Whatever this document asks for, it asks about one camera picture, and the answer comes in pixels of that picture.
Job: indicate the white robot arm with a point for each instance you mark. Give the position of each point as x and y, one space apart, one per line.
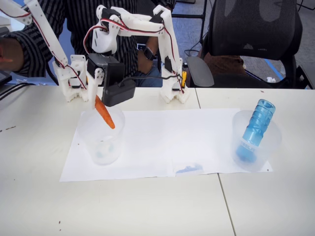
168 37

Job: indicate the black webcam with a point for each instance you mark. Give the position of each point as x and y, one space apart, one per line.
115 94

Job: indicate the left clear plastic cup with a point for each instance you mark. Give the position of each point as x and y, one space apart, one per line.
105 153

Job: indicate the bare left forearm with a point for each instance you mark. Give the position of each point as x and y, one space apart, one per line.
153 45

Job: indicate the white leader arm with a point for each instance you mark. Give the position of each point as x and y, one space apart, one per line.
56 54

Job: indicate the right clear plastic cup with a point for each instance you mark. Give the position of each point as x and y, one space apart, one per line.
270 150

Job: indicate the white paper sheet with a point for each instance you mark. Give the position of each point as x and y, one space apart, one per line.
209 137
145 147

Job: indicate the orange carrot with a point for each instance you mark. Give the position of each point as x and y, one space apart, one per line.
105 114

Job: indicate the black chair armrest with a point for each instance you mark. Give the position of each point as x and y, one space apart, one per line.
306 77
200 71

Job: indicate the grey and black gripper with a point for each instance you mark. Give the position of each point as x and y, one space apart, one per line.
94 66

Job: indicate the right forearm striped sleeve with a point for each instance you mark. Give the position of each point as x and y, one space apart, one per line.
27 54

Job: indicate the black tablet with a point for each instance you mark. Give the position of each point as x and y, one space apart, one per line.
4 78

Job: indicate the brown bag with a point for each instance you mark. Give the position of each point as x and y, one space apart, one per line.
221 64

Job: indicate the orange wrist thread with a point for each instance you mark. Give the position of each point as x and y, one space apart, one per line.
6 59

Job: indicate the blue floor tape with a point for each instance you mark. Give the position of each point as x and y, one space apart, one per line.
273 69

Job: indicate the blue plastic bottle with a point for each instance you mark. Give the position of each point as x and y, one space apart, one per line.
258 123

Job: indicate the phone with lit screen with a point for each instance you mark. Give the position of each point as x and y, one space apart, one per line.
141 46

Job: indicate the black smartwatch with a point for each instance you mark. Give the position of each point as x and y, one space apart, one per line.
149 53

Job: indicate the person left hand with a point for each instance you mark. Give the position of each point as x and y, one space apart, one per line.
145 66

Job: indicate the blue tape piece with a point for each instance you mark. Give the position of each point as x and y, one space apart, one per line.
189 169

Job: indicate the clear plastic cup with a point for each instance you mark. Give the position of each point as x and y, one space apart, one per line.
105 153
270 150

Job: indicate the person in striped shirt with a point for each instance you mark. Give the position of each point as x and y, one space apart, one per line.
78 24

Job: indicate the black mesh office chair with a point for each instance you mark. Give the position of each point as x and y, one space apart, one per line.
256 24

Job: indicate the white crumpled paper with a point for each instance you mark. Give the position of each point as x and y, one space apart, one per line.
271 79

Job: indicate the yellow clamp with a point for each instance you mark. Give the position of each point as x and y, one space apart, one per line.
184 81

